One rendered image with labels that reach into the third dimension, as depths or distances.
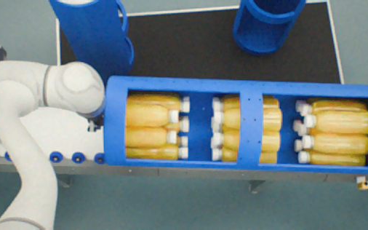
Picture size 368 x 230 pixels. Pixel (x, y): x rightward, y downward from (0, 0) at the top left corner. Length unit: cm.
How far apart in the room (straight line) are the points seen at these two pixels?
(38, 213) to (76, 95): 36
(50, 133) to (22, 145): 78
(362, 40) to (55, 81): 220
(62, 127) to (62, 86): 66
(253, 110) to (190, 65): 122
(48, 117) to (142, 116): 44
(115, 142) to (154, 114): 14
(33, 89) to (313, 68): 185
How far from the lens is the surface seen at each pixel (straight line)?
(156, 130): 156
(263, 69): 272
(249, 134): 150
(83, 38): 213
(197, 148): 173
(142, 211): 267
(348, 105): 168
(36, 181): 96
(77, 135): 181
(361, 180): 190
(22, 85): 121
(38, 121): 185
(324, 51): 283
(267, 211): 272
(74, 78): 117
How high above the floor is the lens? 266
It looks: 75 degrees down
